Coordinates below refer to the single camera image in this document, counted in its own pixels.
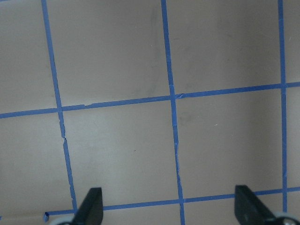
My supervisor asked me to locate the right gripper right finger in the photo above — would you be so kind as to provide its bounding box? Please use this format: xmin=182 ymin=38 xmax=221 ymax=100
xmin=234 ymin=185 xmax=281 ymax=225

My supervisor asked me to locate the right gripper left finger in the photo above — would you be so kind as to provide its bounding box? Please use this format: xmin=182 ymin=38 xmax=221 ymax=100
xmin=73 ymin=187 xmax=104 ymax=225

